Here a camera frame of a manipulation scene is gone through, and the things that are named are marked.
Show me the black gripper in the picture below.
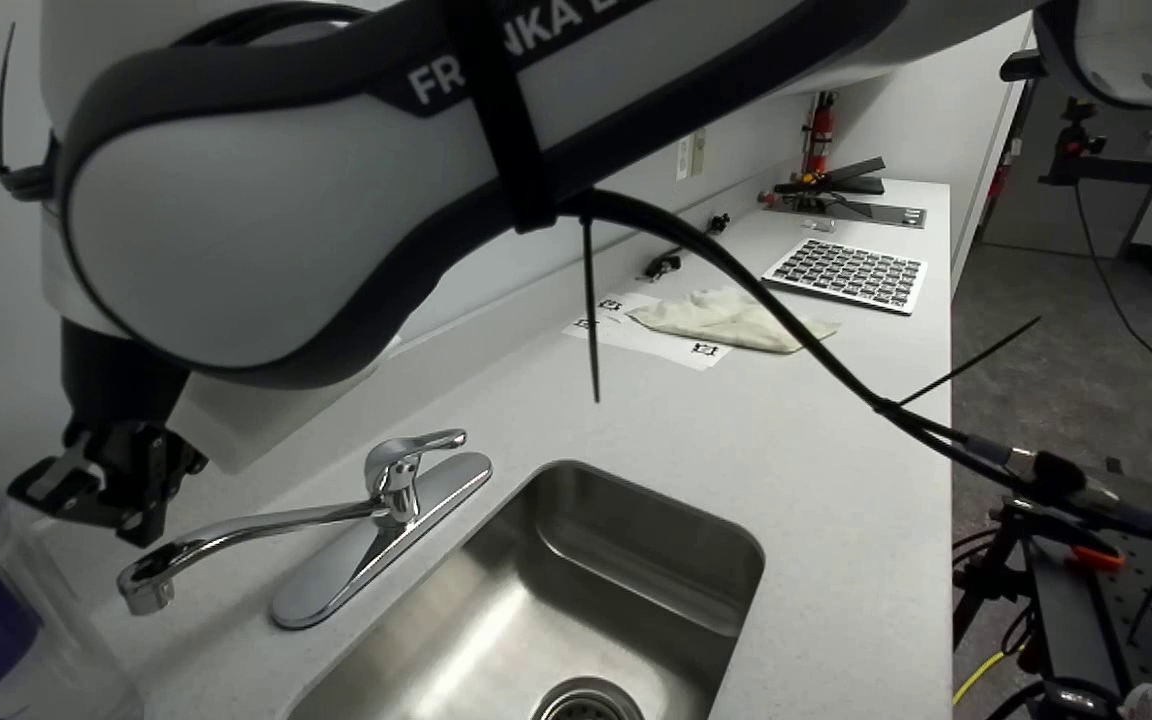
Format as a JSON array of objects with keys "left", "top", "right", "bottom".
[{"left": 7, "top": 320, "right": 208, "bottom": 546}]

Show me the chrome sink faucet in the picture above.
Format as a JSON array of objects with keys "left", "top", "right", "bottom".
[{"left": 115, "top": 428, "right": 494, "bottom": 633}]

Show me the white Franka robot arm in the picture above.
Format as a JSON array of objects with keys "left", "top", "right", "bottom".
[{"left": 6, "top": 0, "right": 1152, "bottom": 542}]

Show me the clear plastic water bottle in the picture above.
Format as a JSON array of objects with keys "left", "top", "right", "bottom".
[{"left": 0, "top": 500, "right": 143, "bottom": 720}]

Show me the stainless steel sink basin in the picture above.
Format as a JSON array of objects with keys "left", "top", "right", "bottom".
[{"left": 290, "top": 460, "right": 764, "bottom": 720}]

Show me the white crumpled cloth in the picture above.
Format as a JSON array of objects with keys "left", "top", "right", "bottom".
[{"left": 634, "top": 287, "right": 801, "bottom": 356}]

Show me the black tool set on counter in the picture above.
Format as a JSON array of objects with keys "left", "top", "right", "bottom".
[{"left": 760, "top": 91, "right": 885, "bottom": 220}]

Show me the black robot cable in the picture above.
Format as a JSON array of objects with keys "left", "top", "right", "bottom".
[{"left": 559, "top": 188, "right": 1152, "bottom": 551}]

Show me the black tripod with cables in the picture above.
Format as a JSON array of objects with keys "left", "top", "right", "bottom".
[{"left": 954, "top": 447, "right": 1152, "bottom": 720}]

